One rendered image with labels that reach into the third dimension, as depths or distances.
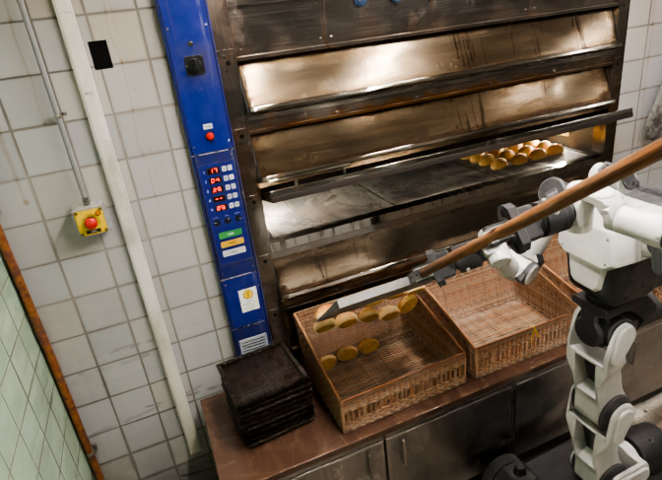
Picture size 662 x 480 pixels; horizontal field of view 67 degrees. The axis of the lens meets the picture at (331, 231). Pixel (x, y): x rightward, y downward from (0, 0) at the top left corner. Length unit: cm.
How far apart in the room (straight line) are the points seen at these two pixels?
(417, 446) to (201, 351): 95
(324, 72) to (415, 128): 47
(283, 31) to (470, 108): 90
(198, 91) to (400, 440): 148
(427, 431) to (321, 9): 165
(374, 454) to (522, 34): 185
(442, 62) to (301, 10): 63
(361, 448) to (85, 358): 110
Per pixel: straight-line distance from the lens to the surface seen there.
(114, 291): 203
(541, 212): 110
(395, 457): 214
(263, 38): 192
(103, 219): 185
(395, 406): 204
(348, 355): 225
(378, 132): 210
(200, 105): 183
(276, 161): 195
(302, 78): 195
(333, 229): 212
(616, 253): 159
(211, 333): 217
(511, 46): 243
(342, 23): 202
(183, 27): 182
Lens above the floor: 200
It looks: 23 degrees down
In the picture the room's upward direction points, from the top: 7 degrees counter-clockwise
